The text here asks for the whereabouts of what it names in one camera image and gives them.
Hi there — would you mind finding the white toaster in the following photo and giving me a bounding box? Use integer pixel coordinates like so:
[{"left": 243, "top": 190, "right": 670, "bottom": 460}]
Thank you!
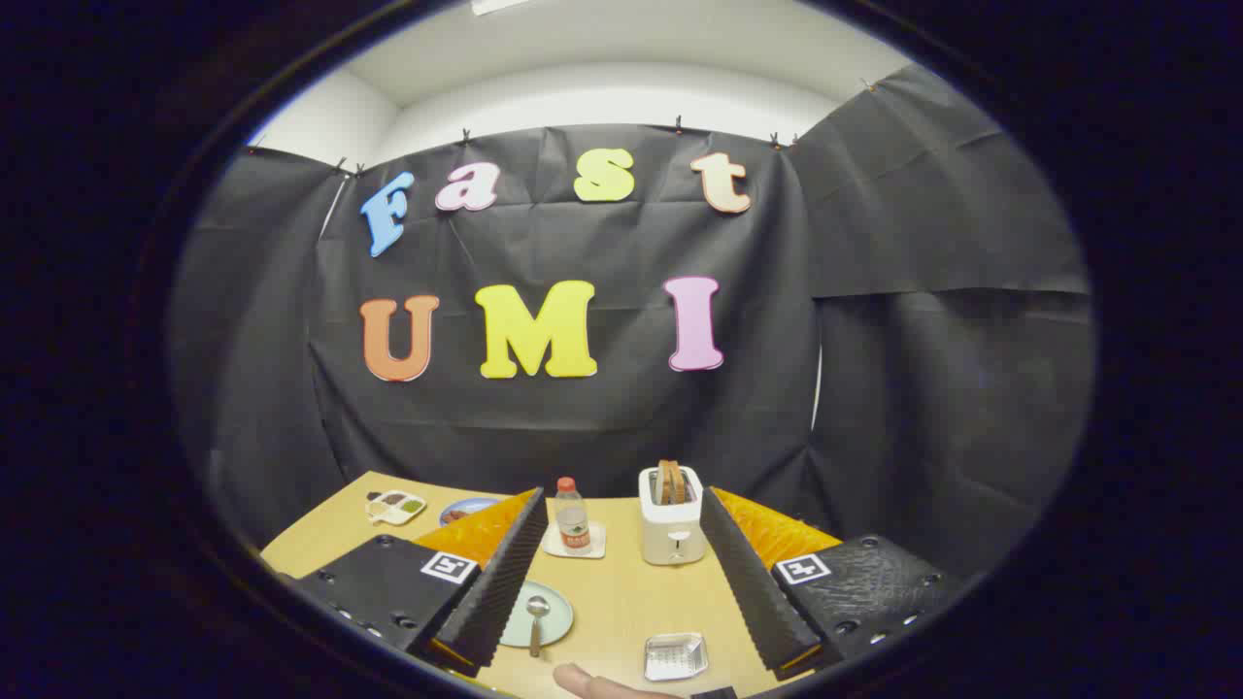
[{"left": 638, "top": 466, "right": 707, "bottom": 567}]

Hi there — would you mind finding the blue rimmed plate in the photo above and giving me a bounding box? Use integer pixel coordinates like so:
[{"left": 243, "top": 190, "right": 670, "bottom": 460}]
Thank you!
[{"left": 439, "top": 497, "right": 502, "bottom": 527}]

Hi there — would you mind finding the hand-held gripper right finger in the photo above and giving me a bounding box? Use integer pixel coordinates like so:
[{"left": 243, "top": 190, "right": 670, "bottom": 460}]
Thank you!
[{"left": 699, "top": 485, "right": 957, "bottom": 681}]

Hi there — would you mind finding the white divided sauce dish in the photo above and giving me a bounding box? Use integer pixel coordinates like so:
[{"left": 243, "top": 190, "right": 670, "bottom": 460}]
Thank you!
[{"left": 366, "top": 490, "right": 427, "bottom": 526}]

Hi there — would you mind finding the light green round plate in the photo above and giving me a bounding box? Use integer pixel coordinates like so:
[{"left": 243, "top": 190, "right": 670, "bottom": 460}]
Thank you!
[{"left": 498, "top": 581, "right": 575, "bottom": 649}]

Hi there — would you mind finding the white square coaster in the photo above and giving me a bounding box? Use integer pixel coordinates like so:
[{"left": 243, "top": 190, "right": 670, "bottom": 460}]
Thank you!
[{"left": 542, "top": 521, "right": 608, "bottom": 560}]

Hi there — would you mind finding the clear water bottle red cap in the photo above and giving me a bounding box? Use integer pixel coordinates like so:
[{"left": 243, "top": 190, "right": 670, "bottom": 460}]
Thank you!
[{"left": 554, "top": 477, "right": 592, "bottom": 555}]

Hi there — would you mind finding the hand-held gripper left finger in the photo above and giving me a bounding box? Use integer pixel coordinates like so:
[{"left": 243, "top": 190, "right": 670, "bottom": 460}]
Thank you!
[{"left": 282, "top": 487, "right": 550, "bottom": 678}]

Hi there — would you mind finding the black backdrop cloth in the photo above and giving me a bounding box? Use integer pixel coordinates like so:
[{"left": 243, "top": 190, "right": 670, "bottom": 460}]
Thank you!
[{"left": 170, "top": 63, "right": 1098, "bottom": 583}]

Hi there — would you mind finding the metal drain basket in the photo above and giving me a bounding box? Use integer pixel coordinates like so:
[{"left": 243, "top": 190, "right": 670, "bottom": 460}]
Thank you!
[{"left": 644, "top": 633, "right": 709, "bottom": 682}]

